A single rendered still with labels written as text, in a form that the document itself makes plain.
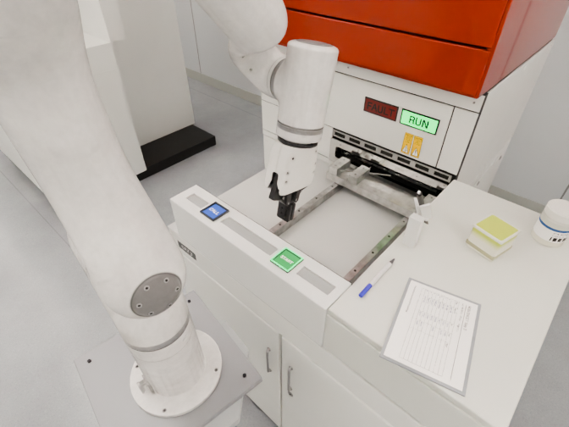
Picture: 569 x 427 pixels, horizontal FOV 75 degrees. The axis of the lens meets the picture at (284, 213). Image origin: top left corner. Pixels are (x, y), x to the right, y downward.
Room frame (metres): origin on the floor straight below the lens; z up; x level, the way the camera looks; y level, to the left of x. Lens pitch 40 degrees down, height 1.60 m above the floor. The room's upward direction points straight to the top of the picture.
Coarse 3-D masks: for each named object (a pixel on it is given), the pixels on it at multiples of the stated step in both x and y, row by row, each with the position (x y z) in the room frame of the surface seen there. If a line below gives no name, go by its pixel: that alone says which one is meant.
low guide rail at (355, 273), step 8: (400, 224) 0.84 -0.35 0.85; (392, 232) 0.80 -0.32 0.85; (400, 232) 0.81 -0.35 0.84; (384, 240) 0.77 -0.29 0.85; (392, 240) 0.78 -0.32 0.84; (376, 248) 0.73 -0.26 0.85; (384, 248) 0.75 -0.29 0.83; (368, 256) 0.70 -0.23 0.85; (376, 256) 0.71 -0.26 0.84; (360, 264) 0.67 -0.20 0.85; (368, 264) 0.69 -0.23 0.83; (352, 272) 0.65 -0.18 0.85; (360, 272) 0.65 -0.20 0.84; (352, 280) 0.63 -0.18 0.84
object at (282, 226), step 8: (336, 184) 1.04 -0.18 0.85; (320, 192) 0.99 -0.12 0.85; (328, 192) 0.99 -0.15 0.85; (312, 200) 0.95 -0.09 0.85; (320, 200) 0.96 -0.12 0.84; (304, 208) 0.91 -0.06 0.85; (312, 208) 0.93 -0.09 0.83; (296, 216) 0.87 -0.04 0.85; (304, 216) 0.90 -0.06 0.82; (280, 224) 0.83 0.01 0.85; (288, 224) 0.85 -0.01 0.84; (280, 232) 0.82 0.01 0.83
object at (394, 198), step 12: (348, 168) 1.10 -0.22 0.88; (336, 180) 1.04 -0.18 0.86; (372, 180) 1.02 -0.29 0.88; (360, 192) 0.98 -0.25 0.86; (372, 192) 0.95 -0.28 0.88; (384, 192) 0.95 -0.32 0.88; (396, 192) 0.95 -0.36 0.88; (384, 204) 0.92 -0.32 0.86; (396, 204) 0.89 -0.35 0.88; (408, 204) 0.89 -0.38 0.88; (408, 216) 0.86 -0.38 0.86
